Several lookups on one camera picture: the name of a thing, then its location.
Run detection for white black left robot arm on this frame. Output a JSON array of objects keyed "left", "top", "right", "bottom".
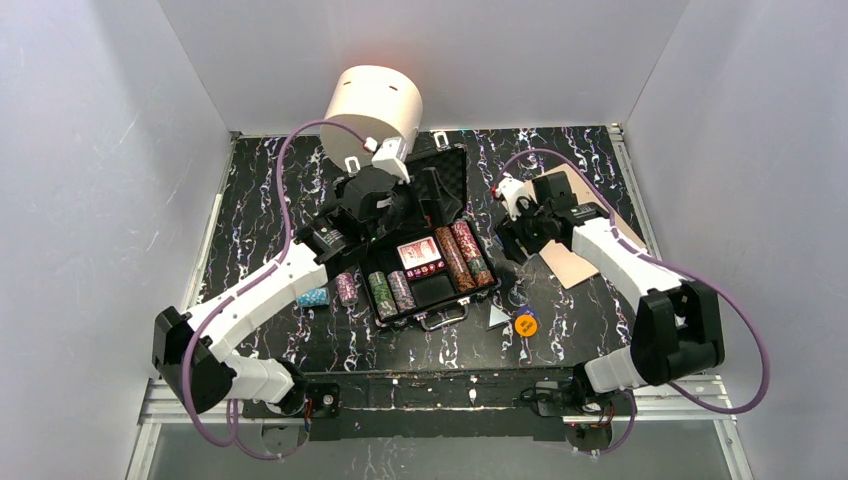
[{"left": 152, "top": 140, "right": 466, "bottom": 414}]

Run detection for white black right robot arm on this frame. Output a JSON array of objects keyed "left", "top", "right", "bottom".
[{"left": 493, "top": 172, "right": 725, "bottom": 407}]

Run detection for red card deck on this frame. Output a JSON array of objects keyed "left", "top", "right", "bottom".
[{"left": 397, "top": 236, "right": 442, "bottom": 270}]

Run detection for beige rectangular board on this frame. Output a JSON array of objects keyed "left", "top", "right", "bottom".
[{"left": 538, "top": 164, "right": 646, "bottom": 289}]

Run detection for red dice in case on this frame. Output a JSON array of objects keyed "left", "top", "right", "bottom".
[{"left": 405, "top": 260, "right": 446, "bottom": 281}]

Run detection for black poker chip case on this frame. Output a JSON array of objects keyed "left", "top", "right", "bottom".
[{"left": 326, "top": 137, "right": 500, "bottom": 331}]

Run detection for red white chip stack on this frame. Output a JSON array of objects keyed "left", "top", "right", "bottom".
[{"left": 450, "top": 221, "right": 496, "bottom": 287}]

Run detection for pink chip stack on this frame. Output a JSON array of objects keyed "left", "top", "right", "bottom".
[{"left": 335, "top": 272, "right": 359, "bottom": 307}]

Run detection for blue small blind button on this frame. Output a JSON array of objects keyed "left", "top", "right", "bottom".
[{"left": 517, "top": 305, "right": 539, "bottom": 319}]

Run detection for white cylindrical lamp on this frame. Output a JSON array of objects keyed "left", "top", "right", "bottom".
[{"left": 319, "top": 65, "right": 423, "bottom": 170}]

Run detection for blue orange chip stack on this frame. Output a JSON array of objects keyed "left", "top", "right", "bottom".
[{"left": 387, "top": 270, "right": 416, "bottom": 312}]

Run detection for green chip stack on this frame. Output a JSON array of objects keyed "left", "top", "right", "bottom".
[{"left": 367, "top": 271, "right": 398, "bottom": 320}]

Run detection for light blue chip stack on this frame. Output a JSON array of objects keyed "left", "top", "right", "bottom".
[{"left": 295, "top": 287, "right": 331, "bottom": 308}]

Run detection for yellow big blind button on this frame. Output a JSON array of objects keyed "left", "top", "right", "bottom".
[{"left": 514, "top": 314, "right": 539, "bottom": 338}]

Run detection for clear triangular acrylic marker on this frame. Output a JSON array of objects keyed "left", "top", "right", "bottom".
[{"left": 486, "top": 305, "right": 512, "bottom": 330}]

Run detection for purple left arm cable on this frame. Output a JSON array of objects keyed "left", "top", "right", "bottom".
[{"left": 180, "top": 119, "right": 379, "bottom": 462}]

